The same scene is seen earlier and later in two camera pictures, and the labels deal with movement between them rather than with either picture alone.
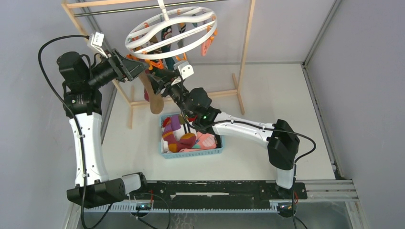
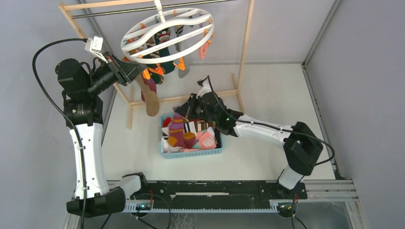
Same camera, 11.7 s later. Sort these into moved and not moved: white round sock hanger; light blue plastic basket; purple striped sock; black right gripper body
Moved: purple striped sock; black right gripper body
Not moved: white round sock hanger; light blue plastic basket
